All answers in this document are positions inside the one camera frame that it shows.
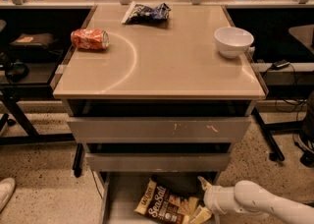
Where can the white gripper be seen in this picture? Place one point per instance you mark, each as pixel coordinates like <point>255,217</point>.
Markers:
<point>213,196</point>

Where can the brown sea salt chip bag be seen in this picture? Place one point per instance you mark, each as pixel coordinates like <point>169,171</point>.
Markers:
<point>161,204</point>

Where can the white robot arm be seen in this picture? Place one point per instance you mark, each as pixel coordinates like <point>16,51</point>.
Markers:
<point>247,197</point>

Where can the bottom open grey drawer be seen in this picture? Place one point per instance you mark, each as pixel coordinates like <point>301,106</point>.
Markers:
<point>124,190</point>

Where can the grey drawer cabinet with counter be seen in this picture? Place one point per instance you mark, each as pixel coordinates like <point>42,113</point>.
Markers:
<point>170,71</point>

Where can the top grey drawer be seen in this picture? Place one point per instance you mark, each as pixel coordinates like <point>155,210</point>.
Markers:
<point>158,130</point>

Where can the middle grey drawer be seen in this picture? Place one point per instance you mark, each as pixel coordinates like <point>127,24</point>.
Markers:
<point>118,162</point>

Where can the blue crumpled chip bag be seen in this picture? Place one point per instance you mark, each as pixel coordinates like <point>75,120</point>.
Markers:
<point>142,14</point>

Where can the black bag on shelf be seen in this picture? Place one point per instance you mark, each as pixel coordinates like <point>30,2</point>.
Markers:
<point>30,45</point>

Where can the black table leg right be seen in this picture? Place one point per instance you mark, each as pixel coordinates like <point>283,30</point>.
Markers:
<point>275,154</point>

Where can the black power adapter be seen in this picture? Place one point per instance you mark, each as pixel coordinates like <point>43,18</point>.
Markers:
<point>280,65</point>

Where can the white bowl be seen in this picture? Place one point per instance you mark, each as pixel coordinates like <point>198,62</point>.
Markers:
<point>232,42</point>

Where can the white shoe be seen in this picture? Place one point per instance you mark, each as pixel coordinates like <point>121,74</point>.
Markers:
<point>7,187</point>

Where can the orange soda can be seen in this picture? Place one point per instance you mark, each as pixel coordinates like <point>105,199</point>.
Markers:
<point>90,39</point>

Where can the black headphones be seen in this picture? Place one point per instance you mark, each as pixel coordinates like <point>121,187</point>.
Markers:
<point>16,72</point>

